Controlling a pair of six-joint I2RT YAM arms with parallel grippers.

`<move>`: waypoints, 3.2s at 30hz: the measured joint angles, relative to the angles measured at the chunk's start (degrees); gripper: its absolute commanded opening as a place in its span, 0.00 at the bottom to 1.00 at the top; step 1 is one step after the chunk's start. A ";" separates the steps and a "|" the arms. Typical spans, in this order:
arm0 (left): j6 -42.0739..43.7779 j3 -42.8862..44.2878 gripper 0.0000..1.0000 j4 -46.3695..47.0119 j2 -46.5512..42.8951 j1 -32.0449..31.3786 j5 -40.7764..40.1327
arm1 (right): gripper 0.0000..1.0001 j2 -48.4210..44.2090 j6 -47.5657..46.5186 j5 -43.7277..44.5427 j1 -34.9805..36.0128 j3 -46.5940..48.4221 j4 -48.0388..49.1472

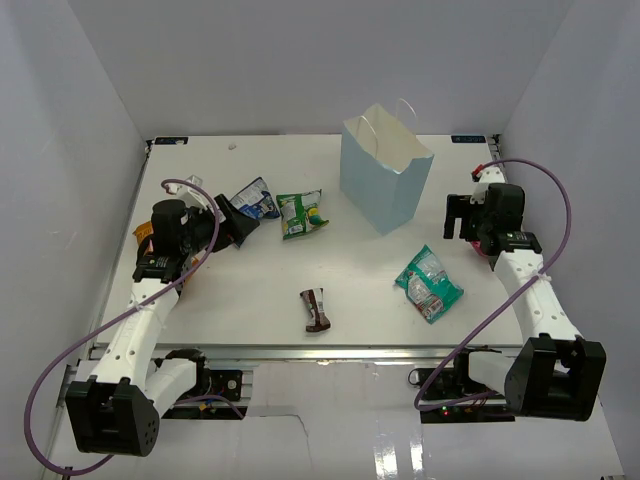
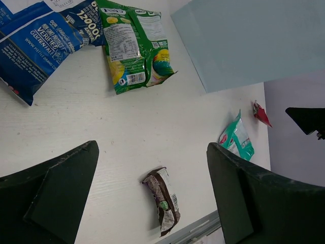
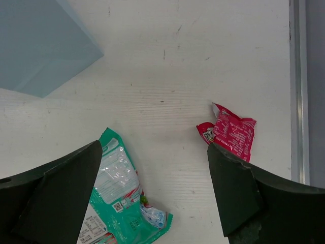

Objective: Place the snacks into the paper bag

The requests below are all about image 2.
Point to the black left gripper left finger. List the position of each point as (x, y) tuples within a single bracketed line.
[(45, 203)]

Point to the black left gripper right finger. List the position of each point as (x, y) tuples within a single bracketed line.
[(256, 205)]

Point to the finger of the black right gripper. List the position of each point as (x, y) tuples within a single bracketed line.
[(308, 120)]

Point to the red snack packet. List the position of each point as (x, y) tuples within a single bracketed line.
[(260, 114)]

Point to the teal snack packet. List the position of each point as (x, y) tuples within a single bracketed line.
[(235, 139)]

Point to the brown chocolate bar wrapper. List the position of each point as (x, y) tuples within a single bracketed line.
[(158, 182)]

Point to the blue kettle chips bag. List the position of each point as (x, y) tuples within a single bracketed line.
[(37, 36)]

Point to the green snack bag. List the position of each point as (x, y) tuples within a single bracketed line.
[(136, 46)]

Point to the light blue paper bag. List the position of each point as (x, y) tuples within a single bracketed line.
[(238, 43)]

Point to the aluminium table rail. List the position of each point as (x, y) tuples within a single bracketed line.
[(195, 231)]

